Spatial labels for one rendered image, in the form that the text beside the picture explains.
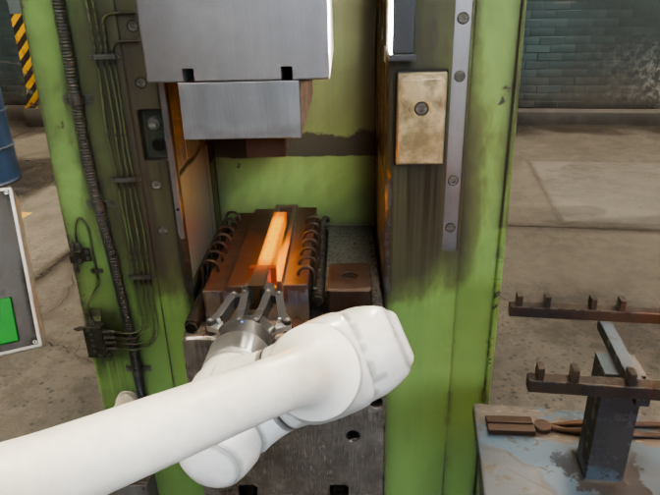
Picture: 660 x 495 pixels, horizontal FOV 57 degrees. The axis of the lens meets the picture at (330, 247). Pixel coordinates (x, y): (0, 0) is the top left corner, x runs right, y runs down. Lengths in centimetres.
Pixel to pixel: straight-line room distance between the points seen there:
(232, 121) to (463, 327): 68
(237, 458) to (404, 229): 69
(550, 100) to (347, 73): 573
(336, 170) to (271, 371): 105
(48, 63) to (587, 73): 635
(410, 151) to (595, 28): 602
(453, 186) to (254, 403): 79
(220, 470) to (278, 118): 58
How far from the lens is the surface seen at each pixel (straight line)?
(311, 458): 130
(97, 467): 48
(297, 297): 115
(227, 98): 104
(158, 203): 128
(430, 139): 117
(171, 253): 131
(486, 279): 133
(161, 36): 105
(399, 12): 111
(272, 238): 121
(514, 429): 120
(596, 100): 724
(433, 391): 145
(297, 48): 101
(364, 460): 130
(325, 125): 152
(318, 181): 156
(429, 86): 115
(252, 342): 82
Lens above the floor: 151
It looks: 24 degrees down
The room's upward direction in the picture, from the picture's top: 1 degrees counter-clockwise
